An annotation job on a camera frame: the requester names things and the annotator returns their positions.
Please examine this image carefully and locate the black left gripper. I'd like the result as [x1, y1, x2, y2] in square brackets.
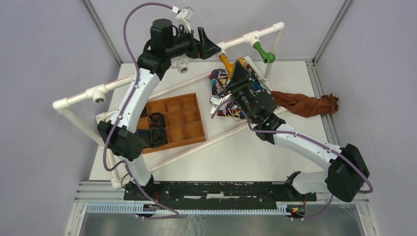
[165, 27, 220, 59]

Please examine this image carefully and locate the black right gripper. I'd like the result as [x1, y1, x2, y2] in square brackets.
[223, 60, 257, 123]

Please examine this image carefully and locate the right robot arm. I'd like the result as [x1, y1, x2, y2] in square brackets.
[225, 61, 374, 202]

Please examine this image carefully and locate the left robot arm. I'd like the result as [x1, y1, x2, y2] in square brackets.
[97, 19, 221, 200]

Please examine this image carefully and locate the green plastic water faucet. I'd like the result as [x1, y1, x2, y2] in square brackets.
[253, 42, 275, 64]

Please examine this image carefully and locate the comic print cloth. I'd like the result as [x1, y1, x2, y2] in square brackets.
[216, 61, 285, 126]

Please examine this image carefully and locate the brown cloth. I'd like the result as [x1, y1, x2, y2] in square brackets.
[270, 91, 339, 118]

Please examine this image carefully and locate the wooden compartment tray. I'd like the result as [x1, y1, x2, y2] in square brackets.
[137, 93, 206, 154]

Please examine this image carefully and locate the dark patterned rolled cloth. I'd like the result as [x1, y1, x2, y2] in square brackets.
[135, 127, 168, 148]

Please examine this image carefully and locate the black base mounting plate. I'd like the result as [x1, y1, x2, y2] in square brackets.
[123, 181, 317, 211]

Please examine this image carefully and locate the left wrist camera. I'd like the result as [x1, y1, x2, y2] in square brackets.
[171, 6, 195, 33]

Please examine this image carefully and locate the white pvc pipe frame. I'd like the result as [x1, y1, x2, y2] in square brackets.
[53, 19, 285, 187]

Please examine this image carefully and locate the white slotted cable duct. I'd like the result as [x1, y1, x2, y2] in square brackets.
[86, 203, 290, 216]

